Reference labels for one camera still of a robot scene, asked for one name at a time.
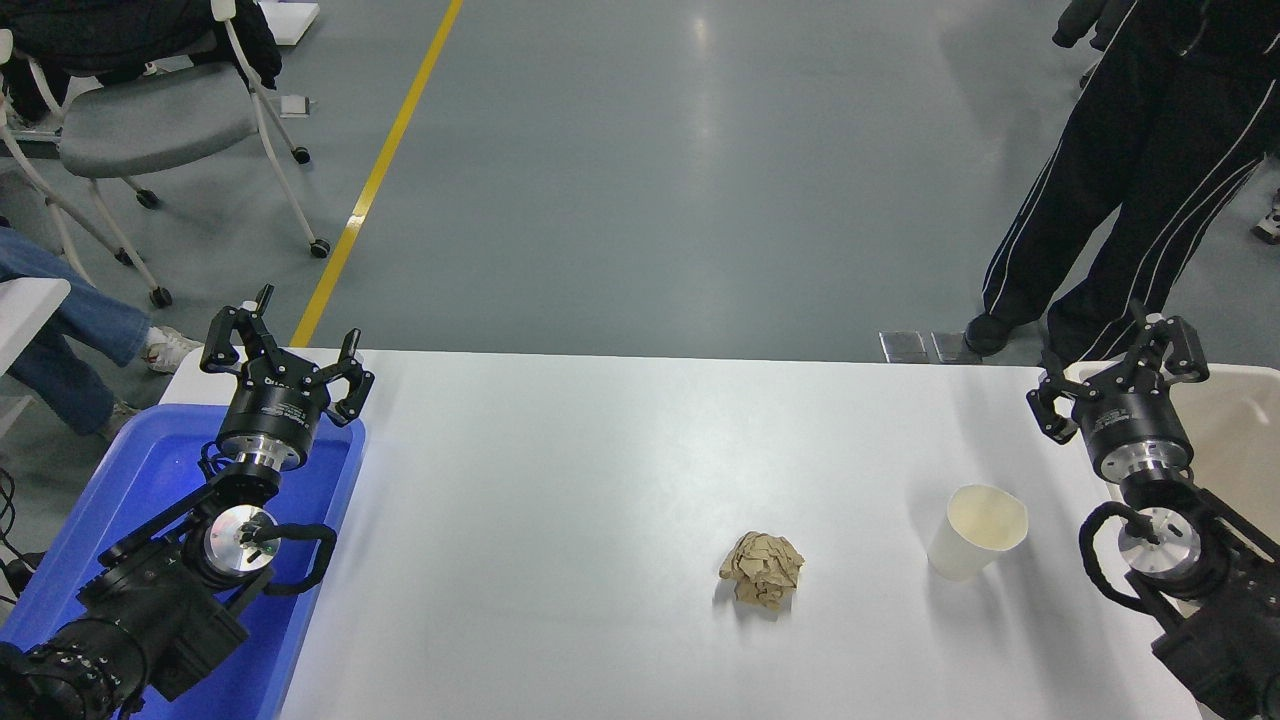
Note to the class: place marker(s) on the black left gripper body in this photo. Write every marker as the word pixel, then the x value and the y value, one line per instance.
pixel 275 405

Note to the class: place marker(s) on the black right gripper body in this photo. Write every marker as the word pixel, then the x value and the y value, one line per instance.
pixel 1135 420

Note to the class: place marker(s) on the white paper cup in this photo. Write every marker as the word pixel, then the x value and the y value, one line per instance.
pixel 965 560

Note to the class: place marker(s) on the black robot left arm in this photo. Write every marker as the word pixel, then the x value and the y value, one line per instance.
pixel 150 610

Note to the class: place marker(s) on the large pale plastic bin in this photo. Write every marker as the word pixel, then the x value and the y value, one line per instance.
pixel 1240 420

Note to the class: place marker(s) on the metal floor plate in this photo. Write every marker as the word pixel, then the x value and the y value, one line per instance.
pixel 950 348
pixel 903 347

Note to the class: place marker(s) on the blue plastic tray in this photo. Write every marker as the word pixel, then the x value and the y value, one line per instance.
pixel 150 470

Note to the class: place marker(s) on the person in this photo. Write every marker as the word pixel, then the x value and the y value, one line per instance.
pixel 80 320
pixel 1270 225
pixel 1130 150

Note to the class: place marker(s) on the small white floor box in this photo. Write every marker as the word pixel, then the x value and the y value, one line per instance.
pixel 296 106

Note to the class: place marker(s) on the white side table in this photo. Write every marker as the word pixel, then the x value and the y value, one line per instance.
pixel 25 310

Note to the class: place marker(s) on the grey seat rolling chair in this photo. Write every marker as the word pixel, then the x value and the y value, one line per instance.
pixel 150 125

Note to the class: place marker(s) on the white flat board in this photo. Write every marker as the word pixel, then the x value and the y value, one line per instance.
pixel 292 20

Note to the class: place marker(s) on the crumpled tan paper ball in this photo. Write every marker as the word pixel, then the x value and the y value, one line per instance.
pixel 762 572

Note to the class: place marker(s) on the black jacket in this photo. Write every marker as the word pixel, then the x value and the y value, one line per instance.
pixel 110 30

